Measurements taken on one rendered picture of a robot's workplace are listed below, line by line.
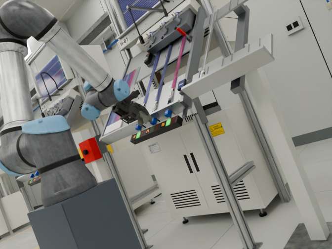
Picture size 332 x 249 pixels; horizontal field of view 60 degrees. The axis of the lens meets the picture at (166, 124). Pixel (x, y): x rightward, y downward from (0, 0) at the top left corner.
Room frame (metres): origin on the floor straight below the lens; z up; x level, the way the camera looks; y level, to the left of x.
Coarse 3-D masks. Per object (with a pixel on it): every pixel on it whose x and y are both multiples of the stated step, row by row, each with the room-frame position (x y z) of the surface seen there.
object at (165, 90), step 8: (176, 80) 1.44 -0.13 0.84; (168, 88) 1.46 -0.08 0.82; (176, 88) 1.40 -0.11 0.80; (144, 96) 1.62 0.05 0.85; (152, 96) 1.55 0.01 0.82; (160, 96) 1.48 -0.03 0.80; (168, 96) 1.42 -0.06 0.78; (176, 96) 1.36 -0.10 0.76; (152, 104) 1.50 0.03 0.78; (160, 104) 1.44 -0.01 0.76
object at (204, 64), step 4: (212, 8) 1.32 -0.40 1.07; (212, 12) 1.30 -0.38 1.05; (212, 16) 1.28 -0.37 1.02; (212, 20) 1.26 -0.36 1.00; (212, 24) 1.25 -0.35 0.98; (212, 28) 1.24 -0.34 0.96; (208, 32) 1.23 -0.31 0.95; (208, 36) 1.21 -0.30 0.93; (208, 40) 1.19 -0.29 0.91; (208, 44) 1.18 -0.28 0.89; (208, 48) 1.17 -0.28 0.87; (204, 56) 1.14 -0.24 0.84; (204, 60) 1.13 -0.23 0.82; (204, 64) 1.11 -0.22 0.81; (204, 68) 1.10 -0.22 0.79
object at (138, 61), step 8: (192, 32) 1.59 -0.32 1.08; (176, 40) 1.69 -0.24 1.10; (176, 48) 1.63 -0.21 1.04; (184, 48) 1.56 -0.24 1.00; (136, 56) 2.05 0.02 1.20; (144, 56) 1.94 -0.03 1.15; (160, 56) 1.74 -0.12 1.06; (176, 56) 1.58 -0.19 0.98; (184, 56) 1.62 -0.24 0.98; (136, 64) 1.97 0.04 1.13; (144, 64) 1.87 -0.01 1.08; (160, 64) 1.68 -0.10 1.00; (168, 64) 1.70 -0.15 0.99; (128, 72) 2.01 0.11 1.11; (144, 72) 1.80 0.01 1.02
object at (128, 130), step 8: (168, 104) 1.33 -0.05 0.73; (176, 104) 1.31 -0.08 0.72; (152, 112) 1.41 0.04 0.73; (160, 112) 1.38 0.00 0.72; (176, 112) 1.36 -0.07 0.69; (136, 120) 1.49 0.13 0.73; (160, 120) 1.44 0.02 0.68; (120, 128) 1.58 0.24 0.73; (128, 128) 1.56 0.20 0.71; (144, 128) 1.53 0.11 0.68; (104, 136) 1.69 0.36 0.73; (112, 136) 1.67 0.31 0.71; (120, 136) 1.65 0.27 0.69
